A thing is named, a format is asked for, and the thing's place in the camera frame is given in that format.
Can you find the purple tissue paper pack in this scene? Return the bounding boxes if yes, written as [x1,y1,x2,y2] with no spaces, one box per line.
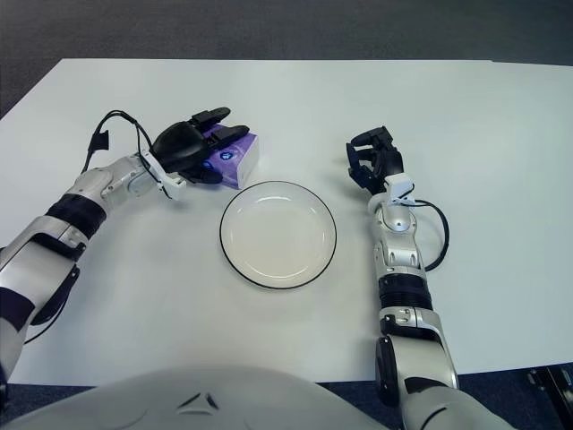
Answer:
[198,125,261,190]

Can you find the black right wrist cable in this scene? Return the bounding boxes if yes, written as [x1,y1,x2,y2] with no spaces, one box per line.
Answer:
[409,198,450,273]

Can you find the thin black left elbow cable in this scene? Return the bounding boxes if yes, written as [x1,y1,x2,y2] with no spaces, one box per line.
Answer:
[21,263,82,346]

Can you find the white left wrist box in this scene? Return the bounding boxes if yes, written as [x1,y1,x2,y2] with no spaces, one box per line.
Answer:
[142,150,187,202]

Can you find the black frame under table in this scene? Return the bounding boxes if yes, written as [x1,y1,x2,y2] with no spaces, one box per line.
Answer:
[526,364,573,417]

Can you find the grey robot torso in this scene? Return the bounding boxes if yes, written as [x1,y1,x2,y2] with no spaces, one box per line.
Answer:
[0,365,406,430]

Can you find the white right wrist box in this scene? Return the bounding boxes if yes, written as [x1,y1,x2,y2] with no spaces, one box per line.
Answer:
[383,174,418,207]

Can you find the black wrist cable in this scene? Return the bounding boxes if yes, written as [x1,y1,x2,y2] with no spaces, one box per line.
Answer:
[79,108,158,176]
[409,198,450,273]

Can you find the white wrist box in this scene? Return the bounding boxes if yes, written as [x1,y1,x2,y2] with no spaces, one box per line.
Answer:
[142,150,187,202]
[383,174,418,207]

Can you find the clear glass plate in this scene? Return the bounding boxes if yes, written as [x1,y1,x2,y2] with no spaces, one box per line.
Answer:
[218,179,338,290]

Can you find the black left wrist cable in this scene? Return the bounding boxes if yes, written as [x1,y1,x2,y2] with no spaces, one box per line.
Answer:
[79,108,158,176]

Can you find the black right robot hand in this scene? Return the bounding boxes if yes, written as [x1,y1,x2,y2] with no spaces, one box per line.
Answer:
[344,125,405,196]

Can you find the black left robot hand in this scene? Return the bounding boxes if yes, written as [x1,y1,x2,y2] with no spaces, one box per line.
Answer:
[151,106,251,186]

